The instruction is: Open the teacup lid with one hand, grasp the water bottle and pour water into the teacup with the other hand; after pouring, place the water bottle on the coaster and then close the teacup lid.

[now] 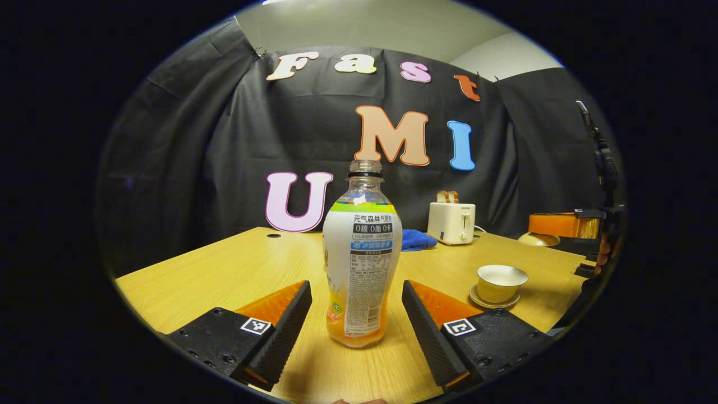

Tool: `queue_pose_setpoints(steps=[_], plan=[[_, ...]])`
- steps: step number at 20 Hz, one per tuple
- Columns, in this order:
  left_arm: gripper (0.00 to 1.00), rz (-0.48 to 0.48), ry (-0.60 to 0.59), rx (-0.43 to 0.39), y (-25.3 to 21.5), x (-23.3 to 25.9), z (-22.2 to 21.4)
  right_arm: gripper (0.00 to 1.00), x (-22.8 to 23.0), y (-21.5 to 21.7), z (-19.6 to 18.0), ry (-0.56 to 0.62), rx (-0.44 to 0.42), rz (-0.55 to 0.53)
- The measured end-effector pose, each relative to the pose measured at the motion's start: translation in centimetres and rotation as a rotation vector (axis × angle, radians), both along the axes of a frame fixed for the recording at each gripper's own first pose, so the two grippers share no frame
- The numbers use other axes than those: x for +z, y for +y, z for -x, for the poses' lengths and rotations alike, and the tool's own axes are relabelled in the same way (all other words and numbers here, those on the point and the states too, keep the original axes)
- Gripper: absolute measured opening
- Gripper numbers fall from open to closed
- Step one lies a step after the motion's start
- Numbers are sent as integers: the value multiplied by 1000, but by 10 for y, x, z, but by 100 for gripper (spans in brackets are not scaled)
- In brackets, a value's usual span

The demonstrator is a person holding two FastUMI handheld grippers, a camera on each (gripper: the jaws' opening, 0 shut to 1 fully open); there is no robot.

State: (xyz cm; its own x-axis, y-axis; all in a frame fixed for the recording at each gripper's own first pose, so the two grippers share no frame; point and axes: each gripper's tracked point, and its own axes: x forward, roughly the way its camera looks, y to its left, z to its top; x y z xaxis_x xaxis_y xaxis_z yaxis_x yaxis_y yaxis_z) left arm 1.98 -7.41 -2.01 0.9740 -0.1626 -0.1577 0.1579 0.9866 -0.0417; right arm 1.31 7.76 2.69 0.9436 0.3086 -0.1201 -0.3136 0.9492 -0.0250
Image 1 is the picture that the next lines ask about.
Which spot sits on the white saucer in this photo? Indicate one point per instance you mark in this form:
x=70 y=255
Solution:
x=482 y=302

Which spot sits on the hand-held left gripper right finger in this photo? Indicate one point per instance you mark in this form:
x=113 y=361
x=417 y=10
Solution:
x=429 y=336

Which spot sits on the black table clamp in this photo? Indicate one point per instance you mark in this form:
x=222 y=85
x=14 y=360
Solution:
x=586 y=270

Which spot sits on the blue towel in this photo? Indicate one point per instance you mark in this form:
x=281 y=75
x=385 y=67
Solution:
x=418 y=240

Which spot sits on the bread slice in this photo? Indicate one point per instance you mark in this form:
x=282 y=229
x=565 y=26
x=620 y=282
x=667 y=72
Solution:
x=454 y=197
x=442 y=197

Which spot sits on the cream toaster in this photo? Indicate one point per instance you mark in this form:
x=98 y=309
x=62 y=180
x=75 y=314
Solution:
x=449 y=224

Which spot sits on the black backdrop cloth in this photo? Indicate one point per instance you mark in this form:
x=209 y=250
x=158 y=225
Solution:
x=224 y=168

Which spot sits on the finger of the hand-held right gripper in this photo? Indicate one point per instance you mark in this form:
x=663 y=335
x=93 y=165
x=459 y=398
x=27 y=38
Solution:
x=561 y=224

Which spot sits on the white teacup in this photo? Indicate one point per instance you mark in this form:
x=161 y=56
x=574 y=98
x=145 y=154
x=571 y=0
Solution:
x=496 y=289

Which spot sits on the clear water bottle white label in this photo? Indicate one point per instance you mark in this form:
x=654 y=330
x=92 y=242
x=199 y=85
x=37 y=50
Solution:
x=362 y=264

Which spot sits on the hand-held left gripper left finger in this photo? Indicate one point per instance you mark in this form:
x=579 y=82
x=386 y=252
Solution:
x=286 y=331

